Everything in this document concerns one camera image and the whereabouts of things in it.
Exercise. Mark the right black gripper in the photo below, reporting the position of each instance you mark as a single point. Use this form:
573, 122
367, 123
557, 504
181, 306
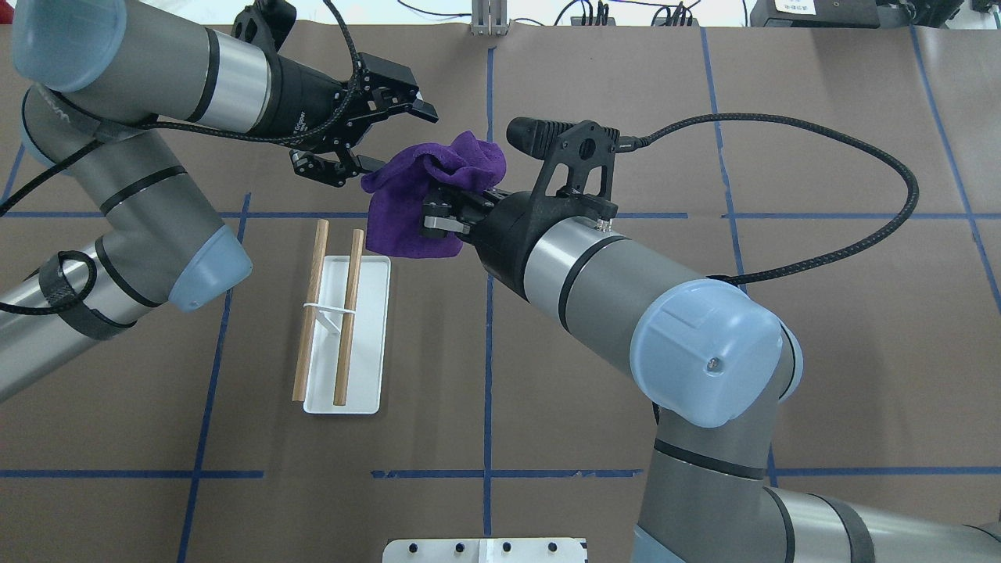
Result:
507, 229

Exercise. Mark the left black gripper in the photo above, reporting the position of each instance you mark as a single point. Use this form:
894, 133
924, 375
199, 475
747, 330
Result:
303, 95

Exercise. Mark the purple towel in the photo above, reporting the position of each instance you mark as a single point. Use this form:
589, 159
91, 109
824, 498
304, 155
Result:
398, 188

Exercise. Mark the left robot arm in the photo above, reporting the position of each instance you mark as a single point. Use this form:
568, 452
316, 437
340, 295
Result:
106, 78

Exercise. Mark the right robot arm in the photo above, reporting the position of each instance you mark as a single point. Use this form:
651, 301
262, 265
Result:
715, 362

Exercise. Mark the right wooden rack bar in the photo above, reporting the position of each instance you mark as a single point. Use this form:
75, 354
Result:
353, 271

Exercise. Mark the wooden rack bar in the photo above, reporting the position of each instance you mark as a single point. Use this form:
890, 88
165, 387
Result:
306, 343
353, 271

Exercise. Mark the left wooden rack bar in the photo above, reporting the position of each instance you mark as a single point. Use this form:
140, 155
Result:
306, 343

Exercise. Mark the black mini computer box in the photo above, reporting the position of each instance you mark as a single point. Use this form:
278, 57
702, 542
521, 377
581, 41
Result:
828, 14

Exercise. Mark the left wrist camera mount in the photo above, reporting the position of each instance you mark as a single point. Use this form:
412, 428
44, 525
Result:
265, 24

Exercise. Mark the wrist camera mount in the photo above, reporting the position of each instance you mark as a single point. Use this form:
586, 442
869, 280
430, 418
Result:
265, 24
578, 167

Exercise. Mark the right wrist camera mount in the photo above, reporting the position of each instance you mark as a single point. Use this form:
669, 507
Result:
578, 167

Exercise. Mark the aluminium frame post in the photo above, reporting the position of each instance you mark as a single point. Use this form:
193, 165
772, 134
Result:
490, 18

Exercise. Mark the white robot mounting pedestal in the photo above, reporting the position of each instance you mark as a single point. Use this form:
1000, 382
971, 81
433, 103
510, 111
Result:
504, 549

